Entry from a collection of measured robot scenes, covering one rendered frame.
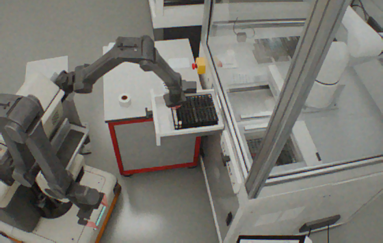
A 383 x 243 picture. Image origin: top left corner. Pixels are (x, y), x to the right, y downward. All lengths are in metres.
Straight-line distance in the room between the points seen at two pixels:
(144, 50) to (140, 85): 0.92
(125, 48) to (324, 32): 0.63
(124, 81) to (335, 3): 1.55
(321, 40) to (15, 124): 0.74
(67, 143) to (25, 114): 0.65
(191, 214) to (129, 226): 0.43
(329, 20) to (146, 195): 1.98
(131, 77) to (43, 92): 0.91
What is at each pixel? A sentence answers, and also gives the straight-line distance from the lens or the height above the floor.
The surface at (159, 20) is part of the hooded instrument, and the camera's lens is 2.32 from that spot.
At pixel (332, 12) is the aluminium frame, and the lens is 0.75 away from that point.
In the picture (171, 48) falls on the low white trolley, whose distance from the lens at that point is 2.27.
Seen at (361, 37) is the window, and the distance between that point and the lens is 0.89.
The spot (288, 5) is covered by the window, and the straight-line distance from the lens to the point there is 0.96.
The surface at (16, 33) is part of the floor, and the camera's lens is 4.01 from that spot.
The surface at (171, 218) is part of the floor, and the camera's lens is 2.41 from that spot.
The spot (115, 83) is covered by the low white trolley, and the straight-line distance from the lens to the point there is 2.07.
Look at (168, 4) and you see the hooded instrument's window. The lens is 2.28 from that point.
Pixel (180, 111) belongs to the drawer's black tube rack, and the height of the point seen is 0.90.
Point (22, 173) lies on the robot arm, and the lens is 1.19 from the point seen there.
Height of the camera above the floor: 2.26
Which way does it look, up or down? 52 degrees down
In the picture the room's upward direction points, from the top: 6 degrees clockwise
